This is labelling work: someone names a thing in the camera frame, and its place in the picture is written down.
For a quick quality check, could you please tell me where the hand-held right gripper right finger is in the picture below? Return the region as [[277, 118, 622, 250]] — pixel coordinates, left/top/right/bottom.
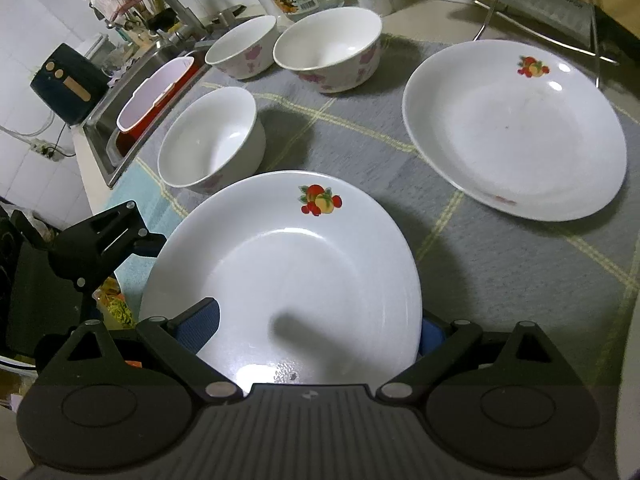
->
[[375, 316, 588, 403]]

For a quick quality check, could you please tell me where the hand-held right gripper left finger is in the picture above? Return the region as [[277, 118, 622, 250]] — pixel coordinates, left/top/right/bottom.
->
[[35, 297, 243, 403]]

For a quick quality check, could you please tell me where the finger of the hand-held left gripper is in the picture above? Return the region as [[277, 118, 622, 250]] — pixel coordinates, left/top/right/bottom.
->
[[47, 200, 168, 293]]

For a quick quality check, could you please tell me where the white plate fruit print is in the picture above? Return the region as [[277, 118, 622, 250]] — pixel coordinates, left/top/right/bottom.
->
[[401, 38, 628, 223], [139, 170, 423, 396]]

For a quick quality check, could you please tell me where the medium white floral bowl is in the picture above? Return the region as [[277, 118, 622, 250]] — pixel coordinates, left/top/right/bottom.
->
[[156, 86, 266, 196]]

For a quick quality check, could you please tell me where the small white floral bowl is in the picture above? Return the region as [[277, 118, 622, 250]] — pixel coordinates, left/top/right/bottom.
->
[[204, 15, 279, 81]]

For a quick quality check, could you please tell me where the large white floral bowl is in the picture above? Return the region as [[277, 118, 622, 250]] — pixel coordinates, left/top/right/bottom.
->
[[272, 6, 384, 94]]

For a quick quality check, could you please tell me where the bag of green vegetables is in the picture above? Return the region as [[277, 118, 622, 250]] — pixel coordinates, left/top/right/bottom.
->
[[97, 280, 135, 327]]

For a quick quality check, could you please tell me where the white power strip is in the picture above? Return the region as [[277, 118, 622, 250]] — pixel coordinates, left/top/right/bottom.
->
[[30, 137, 58, 161]]

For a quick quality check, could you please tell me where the stainless steel sink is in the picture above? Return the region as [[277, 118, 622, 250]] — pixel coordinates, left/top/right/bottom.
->
[[82, 42, 216, 188]]

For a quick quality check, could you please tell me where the white plastic tub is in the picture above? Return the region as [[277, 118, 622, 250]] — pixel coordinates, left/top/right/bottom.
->
[[116, 56, 196, 136]]

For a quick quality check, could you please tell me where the dark kitchen appliance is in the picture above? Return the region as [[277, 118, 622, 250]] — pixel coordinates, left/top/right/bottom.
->
[[30, 42, 108, 126]]

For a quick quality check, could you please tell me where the red plastic basin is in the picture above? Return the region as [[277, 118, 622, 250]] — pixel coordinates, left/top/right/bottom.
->
[[117, 60, 206, 161]]

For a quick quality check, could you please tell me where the grey plaid mat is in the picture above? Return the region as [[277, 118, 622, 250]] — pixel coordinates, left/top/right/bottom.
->
[[112, 32, 640, 386]]

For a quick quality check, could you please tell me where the steel cleaver knife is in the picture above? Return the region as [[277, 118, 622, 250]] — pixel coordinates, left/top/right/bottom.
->
[[430, 0, 618, 56]]

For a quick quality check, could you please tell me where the metal wire rack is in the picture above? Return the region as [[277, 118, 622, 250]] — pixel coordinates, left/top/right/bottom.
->
[[472, 0, 621, 86]]

